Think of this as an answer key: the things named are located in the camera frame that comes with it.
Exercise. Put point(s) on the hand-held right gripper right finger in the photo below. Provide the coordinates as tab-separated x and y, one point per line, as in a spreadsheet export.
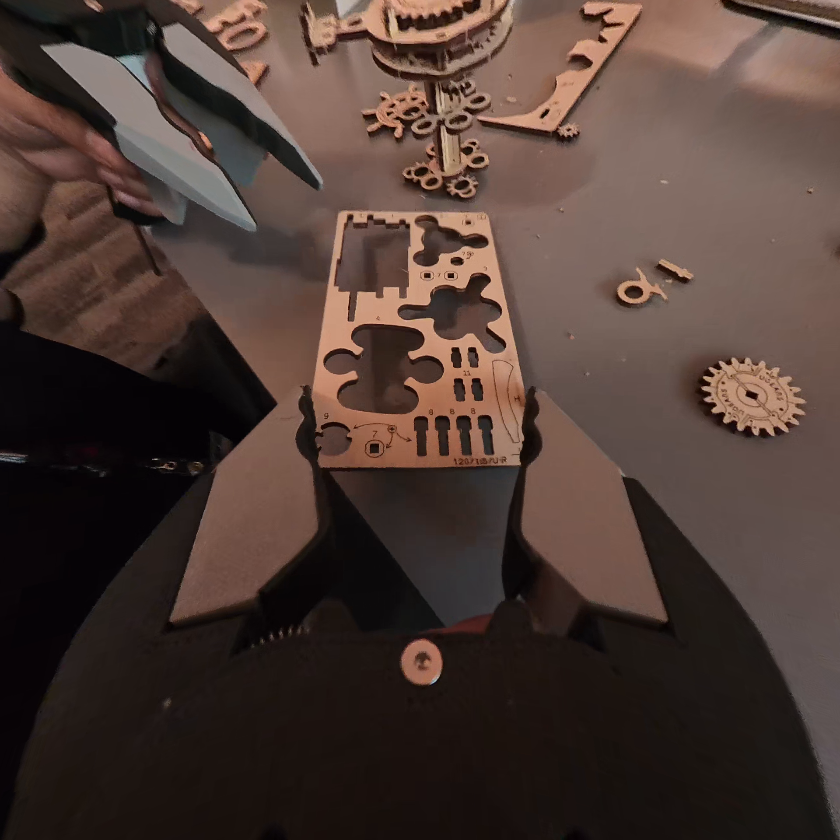
590	525

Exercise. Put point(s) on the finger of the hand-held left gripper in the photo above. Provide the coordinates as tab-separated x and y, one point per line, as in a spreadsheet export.
131	105
243	98

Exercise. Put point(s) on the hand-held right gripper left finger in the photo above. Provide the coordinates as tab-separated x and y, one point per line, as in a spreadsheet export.
249	525

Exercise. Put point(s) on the wooden cogwheel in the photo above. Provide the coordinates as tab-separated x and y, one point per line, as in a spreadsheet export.
728	387

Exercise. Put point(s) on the wooden gear model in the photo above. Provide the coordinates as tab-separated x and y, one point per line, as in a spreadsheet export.
433	39

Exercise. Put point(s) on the wooden sheet with cutouts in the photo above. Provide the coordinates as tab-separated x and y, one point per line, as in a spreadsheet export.
394	305

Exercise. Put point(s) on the person's left forearm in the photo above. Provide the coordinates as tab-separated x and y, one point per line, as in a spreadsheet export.
13	210

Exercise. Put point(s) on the person's left hand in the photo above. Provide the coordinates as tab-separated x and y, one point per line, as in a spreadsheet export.
52	131

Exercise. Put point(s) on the wooden sheet remnant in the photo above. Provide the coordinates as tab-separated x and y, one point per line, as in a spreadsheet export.
236	33

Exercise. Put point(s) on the small wooden pin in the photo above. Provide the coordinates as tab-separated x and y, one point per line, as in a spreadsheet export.
674	270

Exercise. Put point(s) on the tiny wooden cog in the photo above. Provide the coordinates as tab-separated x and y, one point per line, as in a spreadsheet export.
569	131

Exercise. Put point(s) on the curved wooden frame offcut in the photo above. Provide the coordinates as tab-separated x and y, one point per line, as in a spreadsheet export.
525	118

